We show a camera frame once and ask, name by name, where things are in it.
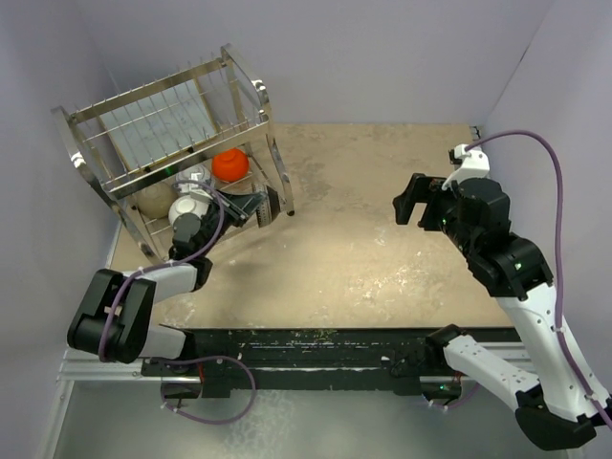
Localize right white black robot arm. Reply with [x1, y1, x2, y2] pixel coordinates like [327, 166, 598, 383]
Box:
[393, 173, 611, 451]

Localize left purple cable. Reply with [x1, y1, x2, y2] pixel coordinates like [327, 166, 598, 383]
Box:
[98, 184, 257, 425]

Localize aluminium extrusion rail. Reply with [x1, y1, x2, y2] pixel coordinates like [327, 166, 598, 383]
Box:
[58, 342, 535, 383]

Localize white bowl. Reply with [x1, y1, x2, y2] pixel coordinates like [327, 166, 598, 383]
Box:
[167, 195, 210, 231]

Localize brown rimmed beige bowl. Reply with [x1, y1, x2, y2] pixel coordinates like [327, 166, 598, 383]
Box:
[252, 183, 281, 228]

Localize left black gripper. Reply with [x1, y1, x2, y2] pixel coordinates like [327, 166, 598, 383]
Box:
[197, 187, 265, 256]

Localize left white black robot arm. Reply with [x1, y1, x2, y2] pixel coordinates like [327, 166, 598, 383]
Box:
[67, 186, 273, 375]

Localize olive beige bowl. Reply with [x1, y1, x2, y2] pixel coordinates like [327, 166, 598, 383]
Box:
[136, 182, 177, 219]

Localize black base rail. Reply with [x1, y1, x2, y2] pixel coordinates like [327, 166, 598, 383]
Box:
[138, 326, 479, 398]

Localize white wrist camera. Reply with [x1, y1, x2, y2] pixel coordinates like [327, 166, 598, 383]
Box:
[442, 143, 491, 190]
[175, 181, 210, 198]

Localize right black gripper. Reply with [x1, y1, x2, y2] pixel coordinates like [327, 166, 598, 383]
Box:
[394, 172, 479, 257]

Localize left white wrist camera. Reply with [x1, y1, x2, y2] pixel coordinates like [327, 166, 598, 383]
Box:
[175, 181, 210, 198]

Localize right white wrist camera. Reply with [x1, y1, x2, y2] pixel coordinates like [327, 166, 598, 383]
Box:
[442, 143, 491, 190]

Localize orange plastic bowl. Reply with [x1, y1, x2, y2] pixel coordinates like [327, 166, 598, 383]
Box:
[211, 148, 250, 183]

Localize blue floral ceramic bowl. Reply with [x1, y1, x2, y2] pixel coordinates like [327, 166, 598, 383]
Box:
[175, 164, 214, 186]

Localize white framed board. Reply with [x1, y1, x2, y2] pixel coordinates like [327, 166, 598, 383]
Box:
[98, 79, 218, 172]

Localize steel wire dish rack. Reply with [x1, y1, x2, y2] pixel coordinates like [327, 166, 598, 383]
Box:
[52, 44, 295, 264]

